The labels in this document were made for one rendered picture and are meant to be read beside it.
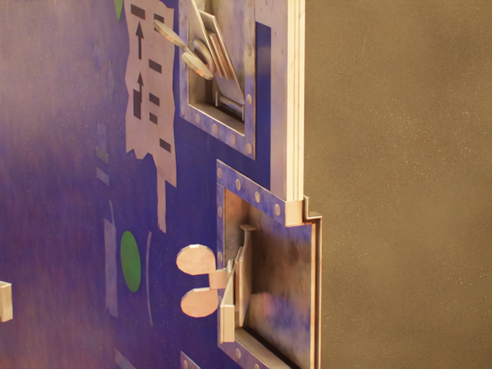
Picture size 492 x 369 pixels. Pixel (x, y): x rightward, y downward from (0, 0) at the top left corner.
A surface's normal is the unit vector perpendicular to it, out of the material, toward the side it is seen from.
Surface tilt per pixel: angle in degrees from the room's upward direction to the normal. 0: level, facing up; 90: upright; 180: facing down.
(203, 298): 117
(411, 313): 90
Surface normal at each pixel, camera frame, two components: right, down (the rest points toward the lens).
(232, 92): -0.86, 0.45
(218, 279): 0.11, 0.67
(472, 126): 0.39, 0.25
